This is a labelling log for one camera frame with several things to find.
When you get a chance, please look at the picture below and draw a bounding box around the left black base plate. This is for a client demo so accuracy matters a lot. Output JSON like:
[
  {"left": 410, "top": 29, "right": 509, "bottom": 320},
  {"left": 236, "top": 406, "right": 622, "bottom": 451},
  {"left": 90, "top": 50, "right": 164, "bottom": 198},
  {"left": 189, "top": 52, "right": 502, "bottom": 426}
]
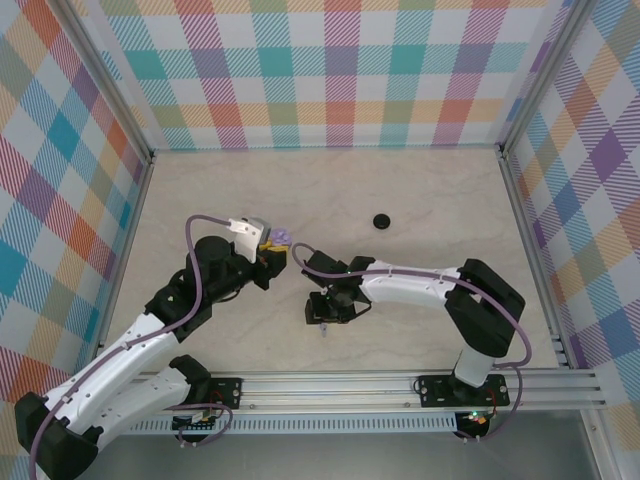
[{"left": 199, "top": 377, "right": 244, "bottom": 411}]

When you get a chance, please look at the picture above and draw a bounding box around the right aluminium side rail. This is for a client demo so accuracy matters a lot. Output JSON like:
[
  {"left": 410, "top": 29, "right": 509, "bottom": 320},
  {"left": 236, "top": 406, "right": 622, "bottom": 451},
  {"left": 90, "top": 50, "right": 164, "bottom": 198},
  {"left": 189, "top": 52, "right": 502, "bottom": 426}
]
[{"left": 499, "top": 152, "right": 571, "bottom": 371}]

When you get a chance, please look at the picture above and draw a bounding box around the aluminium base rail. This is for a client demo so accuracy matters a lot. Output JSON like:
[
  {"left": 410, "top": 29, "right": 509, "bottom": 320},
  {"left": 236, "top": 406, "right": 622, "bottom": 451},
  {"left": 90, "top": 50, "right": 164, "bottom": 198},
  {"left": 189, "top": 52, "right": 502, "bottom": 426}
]
[{"left": 139, "top": 369, "right": 606, "bottom": 414}]

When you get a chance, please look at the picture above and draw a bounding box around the white slotted cable duct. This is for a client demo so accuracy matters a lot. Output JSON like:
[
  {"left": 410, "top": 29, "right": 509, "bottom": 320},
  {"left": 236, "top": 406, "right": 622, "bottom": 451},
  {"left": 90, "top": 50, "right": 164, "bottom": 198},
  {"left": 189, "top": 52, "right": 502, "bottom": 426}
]
[{"left": 119, "top": 417, "right": 459, "bottom": 435}]

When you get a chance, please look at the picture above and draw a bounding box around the left aluminium side rail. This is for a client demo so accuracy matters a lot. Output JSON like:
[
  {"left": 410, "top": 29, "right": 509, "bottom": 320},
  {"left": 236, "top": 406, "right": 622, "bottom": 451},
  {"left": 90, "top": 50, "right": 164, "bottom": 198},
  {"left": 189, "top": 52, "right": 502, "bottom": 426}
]
[{"left": 87, "top": 152, "right": 156, "bottom": 376}]

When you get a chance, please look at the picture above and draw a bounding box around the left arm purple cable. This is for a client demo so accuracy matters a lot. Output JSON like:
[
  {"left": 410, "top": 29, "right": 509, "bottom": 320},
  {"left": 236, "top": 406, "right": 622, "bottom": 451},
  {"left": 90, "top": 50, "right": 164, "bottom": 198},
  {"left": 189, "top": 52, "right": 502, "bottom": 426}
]
[{"left": 27, "top": 213, "right": 236, "bottom": 480}]

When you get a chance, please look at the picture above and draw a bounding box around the left aluminium frame post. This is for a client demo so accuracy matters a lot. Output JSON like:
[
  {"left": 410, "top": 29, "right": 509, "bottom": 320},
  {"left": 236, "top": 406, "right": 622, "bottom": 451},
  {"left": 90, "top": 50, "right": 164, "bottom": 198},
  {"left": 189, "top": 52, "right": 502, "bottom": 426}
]
[{"left": 47, "top": 0, "right": 156, "bottom": 166}]

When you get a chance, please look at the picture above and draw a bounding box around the aluminium side rail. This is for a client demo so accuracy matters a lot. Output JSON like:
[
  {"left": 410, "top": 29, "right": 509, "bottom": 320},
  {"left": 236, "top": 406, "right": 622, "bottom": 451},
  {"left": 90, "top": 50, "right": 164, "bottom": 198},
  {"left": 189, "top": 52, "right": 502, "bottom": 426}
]
[
  {"left": 499, "top": 152, "right": 571, "bottom": 371},
  {"left": 87, "top": 152, "right": 156, "bottom": 376}
]

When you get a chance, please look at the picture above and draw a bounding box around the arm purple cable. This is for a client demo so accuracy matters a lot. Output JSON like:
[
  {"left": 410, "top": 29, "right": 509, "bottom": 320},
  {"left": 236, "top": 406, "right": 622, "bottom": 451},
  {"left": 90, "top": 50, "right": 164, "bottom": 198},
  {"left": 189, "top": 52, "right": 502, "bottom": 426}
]
[
  {"left": 27, "top": 213, "right": 236, "bottom": 480},
  {"left": 292, "top": 242, "right": 532, "bottom": 444}
]

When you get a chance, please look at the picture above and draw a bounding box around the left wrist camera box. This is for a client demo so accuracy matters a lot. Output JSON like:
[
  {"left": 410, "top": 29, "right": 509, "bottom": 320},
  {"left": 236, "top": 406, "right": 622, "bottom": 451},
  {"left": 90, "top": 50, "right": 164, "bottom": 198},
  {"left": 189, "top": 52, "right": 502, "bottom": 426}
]
[{"left": 227, "top": 215, "right": 271, "bottom": 261}]

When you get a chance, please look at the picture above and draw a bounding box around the right aluminium frame post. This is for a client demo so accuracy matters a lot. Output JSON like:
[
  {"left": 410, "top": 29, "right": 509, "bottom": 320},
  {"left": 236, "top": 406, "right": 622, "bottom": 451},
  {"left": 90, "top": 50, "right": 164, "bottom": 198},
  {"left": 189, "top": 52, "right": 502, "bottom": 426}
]
[{"left": 499, "top": 0, "right": 596, "bottom": 161}]

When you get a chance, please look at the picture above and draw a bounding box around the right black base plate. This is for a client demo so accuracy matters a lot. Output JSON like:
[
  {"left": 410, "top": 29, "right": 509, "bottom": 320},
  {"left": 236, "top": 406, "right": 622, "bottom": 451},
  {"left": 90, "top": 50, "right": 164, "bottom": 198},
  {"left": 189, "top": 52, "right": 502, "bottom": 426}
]
[{"left": 417, "top": 374, "right": 511, "bottom": 409}]

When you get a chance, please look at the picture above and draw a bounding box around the grey metal panel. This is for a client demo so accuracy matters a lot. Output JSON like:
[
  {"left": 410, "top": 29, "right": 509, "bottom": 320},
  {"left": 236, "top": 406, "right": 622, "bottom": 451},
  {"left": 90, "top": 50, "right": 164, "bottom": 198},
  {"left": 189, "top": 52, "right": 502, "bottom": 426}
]
[{"left": 89, "top": 432, "right": 601, "bottom": 480}]

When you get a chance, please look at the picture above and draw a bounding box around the aluminium frame post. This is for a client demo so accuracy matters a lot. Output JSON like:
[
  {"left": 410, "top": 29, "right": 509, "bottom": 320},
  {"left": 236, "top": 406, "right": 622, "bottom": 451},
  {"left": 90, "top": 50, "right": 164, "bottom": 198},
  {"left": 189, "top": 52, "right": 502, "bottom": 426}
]
[
  {"left": 47, "top": 0, "right": 156, "bottom": 166},
  {"left": 499, "top": 0, "right": 596, "bottom": 161}
]

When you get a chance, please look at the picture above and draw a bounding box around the left controller circuit board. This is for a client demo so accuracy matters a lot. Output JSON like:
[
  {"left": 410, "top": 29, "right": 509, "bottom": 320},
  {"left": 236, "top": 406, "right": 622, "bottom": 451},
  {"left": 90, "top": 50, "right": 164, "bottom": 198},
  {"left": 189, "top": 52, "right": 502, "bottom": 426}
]
[{"left": 172, "top": 409, "right": 221, "bottom": 432}]

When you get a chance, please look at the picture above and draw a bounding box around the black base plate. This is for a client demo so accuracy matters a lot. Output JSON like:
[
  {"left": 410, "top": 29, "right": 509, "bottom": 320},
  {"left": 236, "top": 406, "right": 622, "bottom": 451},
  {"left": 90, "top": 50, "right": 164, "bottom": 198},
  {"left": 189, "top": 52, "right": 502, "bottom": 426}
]
[
  {"left": 199, "top": 377, "right": 244, "bottom": 411},
  {"left": 417, "top": 374, "right": 511, "bottom": 409}
]

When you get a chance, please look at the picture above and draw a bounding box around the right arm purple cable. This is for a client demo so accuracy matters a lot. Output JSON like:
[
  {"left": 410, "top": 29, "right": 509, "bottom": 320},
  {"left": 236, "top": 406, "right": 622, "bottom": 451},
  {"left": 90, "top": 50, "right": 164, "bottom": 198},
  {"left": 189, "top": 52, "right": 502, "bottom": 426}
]
[{"left": 292, "top": 242, "right": 532, "bottom": 444}]

